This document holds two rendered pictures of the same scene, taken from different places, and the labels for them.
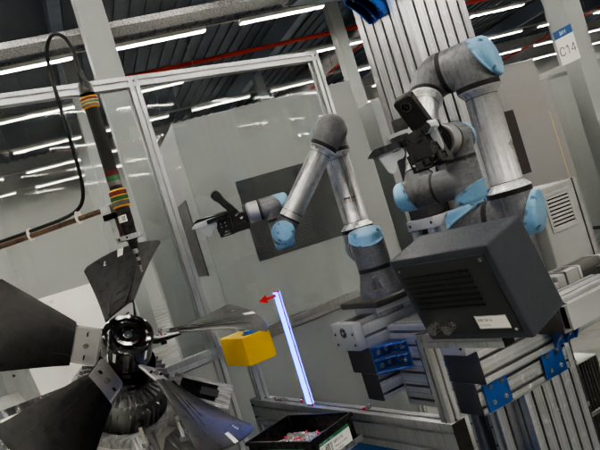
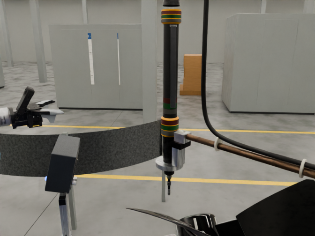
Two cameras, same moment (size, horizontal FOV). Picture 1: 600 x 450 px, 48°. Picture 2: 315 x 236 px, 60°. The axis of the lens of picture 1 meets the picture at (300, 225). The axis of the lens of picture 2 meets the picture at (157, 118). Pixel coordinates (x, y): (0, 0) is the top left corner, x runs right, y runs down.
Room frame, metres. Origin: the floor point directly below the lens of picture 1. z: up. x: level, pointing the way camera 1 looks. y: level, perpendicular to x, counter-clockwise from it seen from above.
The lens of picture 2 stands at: (2.26, 0.61, 1.74)
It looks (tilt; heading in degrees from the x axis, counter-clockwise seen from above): 16 degrees down; 202
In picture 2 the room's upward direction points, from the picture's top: straight up
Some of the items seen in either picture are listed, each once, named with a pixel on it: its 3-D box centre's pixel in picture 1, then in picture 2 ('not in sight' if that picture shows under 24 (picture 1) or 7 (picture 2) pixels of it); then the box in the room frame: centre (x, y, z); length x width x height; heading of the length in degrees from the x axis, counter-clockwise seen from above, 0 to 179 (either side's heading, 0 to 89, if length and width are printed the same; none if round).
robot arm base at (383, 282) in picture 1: (379, 279); not in sight; (2.30, -0.20, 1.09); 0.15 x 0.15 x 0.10
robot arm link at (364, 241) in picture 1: (368, 245); not in sight; (2.31, -0.20, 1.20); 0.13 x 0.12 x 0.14; 4
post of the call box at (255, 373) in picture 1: (257, 379); not in sight; (2.12, 0.27, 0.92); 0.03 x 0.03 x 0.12; 33
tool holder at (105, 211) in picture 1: (122, 220); (172, 148); (1.68, 0.42, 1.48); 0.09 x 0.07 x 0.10; 68
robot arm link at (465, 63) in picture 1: (493, 139); not in sight; (1.79, -0.56, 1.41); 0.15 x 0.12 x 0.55; 55
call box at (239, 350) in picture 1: (247, 348); not in sight; (2.12, 0.27, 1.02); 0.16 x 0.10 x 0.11; 33
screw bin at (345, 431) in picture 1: (302, 440); not in sight; (1.64, 0.15, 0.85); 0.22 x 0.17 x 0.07; 49
